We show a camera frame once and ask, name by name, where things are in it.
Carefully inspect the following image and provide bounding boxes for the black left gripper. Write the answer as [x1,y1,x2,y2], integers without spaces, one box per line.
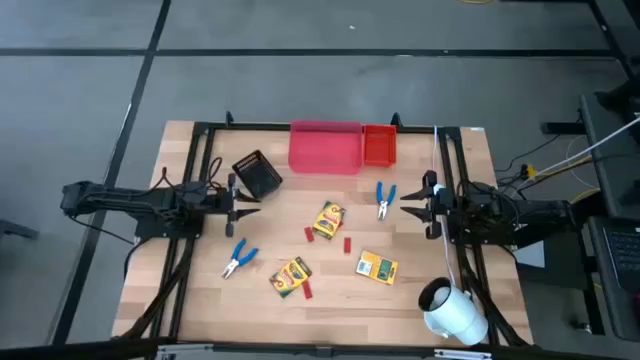
[206,172,262,238]

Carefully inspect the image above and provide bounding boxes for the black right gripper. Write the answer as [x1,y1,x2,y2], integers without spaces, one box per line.
[399,170,456,241]

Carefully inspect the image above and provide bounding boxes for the black mesh tray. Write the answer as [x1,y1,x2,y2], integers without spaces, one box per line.
[231,149,284,200]

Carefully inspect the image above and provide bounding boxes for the blue handled pliers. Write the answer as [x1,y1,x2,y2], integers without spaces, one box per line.
[375,180,398,221]
[221,238,260,280]

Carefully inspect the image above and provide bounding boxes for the yellow crayon box green panel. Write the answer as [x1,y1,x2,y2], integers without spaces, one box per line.
[355,250,399,286]

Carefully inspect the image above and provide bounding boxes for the small red plastic bin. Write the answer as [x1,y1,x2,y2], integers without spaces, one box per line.
[362,123,398,168]

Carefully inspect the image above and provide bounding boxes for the pink translucent plastic bin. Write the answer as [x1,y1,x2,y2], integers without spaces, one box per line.
[288,119,364,176]

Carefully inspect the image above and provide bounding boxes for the white paper sheet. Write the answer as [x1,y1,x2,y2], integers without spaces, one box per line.
[514,242,546,269]

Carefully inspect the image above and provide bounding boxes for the black desk foot bar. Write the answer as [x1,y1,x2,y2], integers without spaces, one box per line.
[541,121,586,136]

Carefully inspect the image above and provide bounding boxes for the black desk beam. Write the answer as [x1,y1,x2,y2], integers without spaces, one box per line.
[514,192,609,250]

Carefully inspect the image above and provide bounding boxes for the dark grey desk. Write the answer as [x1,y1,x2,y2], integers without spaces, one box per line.
[579,92,640,221]

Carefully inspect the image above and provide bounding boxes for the dark laptop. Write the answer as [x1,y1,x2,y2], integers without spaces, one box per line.
[587,215,640,341]

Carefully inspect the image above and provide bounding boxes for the dark stand foot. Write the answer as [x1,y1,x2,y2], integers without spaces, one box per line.
[0,218,40,240]

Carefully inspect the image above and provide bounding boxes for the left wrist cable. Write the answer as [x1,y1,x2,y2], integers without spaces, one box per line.
[205,156,225,194]

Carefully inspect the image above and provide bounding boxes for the thin white cable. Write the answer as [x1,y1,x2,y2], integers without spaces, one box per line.
[431,124,457,287]

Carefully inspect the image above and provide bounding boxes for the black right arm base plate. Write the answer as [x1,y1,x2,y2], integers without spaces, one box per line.
[452,227,519,247]

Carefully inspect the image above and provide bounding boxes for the black aluminium table frame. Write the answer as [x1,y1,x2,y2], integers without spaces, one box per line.
[117,110,534,351]

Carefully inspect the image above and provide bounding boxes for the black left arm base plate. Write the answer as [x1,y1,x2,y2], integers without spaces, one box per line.
[133,219,206,240]

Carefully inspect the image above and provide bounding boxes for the black floor cable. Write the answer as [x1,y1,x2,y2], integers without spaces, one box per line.
[494,133,561,174]

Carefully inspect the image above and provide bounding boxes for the yellow cable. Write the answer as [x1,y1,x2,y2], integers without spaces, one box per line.
[537,154,601,204]

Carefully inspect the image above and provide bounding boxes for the silver bracket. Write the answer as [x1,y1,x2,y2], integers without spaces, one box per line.
[156,343,215,360]
[433,348,494,360]

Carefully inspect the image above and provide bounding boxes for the grey white cable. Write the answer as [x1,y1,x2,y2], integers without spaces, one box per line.
[504,115,640,206]

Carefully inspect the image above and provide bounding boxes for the black rail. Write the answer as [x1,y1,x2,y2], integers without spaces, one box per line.
[0,337,640,360]

